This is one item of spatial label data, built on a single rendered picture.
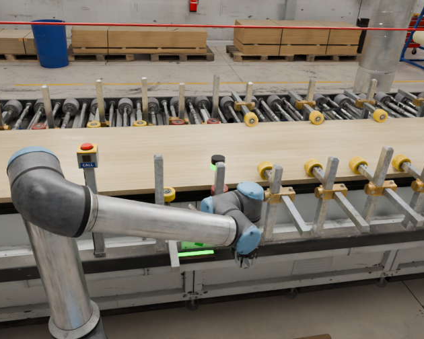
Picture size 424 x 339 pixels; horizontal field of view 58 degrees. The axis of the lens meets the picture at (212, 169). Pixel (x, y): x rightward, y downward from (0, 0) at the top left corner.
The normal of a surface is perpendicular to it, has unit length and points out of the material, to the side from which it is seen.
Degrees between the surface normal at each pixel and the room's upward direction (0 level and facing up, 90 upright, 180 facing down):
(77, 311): 89
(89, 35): 90
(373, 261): 90
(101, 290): 91
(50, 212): 67
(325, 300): 0
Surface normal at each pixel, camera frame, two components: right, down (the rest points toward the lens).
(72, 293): 0.68, 0.39
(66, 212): 0.29, 0.03
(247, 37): 0.18, 0.51
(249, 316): 0.05, -0.86
